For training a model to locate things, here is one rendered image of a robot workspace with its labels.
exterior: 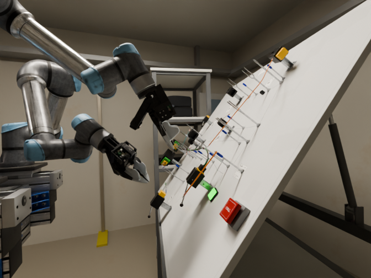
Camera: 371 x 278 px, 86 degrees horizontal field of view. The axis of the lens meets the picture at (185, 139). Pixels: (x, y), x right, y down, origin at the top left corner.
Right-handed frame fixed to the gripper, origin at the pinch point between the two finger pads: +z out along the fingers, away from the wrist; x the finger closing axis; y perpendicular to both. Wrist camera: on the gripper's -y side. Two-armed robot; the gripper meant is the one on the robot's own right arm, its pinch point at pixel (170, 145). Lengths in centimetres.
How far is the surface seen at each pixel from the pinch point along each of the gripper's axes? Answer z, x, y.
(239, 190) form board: 17.5, -17.9, 12.0
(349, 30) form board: -6, -11, 62
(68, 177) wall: 1, 196, -157
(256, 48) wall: -29, 233, 160
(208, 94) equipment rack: -8, 100, 40
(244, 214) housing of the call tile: 17.9, -27.7, 9.2
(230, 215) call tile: 16.5, -27.7, 6.4
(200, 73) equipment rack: -26, 102, 42
